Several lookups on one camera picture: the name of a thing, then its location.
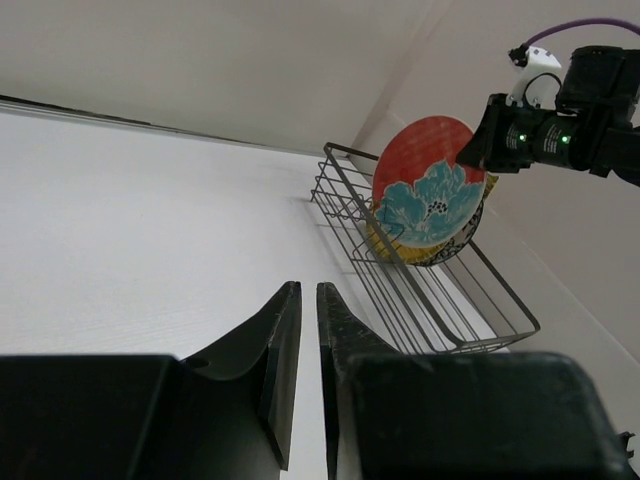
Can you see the round bamboo plate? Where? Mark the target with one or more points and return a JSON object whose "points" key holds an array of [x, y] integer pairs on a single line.
{"points": [[407, 254]]}

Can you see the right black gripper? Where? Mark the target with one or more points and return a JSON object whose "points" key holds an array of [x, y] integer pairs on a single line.
{"points": [[511, 138]]}

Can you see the black wire dish rack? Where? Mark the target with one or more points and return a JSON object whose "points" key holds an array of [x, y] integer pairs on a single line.
{"points": [[461, 305]]}

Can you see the red teal floral plate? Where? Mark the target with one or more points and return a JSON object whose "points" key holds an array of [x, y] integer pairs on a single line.
{"points": [[421, 196]]}

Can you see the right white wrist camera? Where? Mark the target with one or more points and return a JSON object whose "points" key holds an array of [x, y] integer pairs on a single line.
{"points": [[538, 70]]}

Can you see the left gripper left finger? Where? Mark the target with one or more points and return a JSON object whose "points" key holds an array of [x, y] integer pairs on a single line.
{"points": [[224, 412]]}

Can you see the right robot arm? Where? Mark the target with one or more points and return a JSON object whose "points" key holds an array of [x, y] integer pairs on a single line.
{"points": [[580, 122]]}

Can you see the curved bamboo scoop plate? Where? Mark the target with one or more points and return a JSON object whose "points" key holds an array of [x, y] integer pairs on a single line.
{"points": [[491, 181]]}

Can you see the blue white floral plate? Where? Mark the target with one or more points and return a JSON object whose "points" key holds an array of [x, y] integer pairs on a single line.
{"points": [[457, 243]]}

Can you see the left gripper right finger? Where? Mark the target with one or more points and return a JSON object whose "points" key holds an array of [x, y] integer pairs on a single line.
{"points": [[523, 415]]}

